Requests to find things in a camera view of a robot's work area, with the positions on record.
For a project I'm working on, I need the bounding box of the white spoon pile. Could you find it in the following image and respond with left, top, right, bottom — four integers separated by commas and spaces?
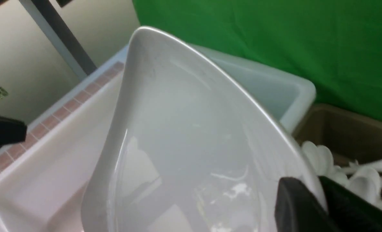
301, 141, 334, 176
346, 167, 382, 210

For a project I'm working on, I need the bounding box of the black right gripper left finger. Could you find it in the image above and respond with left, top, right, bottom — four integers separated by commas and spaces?
274, 177, 341, 232

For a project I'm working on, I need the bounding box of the small white bowl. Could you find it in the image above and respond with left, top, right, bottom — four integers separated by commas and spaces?
81, 26, 328, 232

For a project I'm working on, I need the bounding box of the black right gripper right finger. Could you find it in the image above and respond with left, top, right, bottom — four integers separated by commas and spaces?
319, 176, 382, 232

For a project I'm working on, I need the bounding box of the white spoon left pile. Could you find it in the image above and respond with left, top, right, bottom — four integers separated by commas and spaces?
301, 141, 334, 176

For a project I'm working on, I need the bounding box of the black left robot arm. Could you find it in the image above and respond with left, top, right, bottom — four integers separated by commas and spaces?
0, 116, 27, 148

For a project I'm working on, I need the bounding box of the large white plastic tub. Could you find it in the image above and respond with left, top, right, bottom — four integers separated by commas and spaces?
0, 45, 316, 232

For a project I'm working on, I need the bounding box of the white spoon centre pile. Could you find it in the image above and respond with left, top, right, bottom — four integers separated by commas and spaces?
346, 167, 382, 210

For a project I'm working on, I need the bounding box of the olive green spoon bin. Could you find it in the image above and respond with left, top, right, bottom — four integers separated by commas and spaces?
293, 104, 382, 167

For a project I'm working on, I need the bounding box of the green backdrop cloth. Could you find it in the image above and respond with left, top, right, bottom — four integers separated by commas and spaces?
133, 0, 382, 121

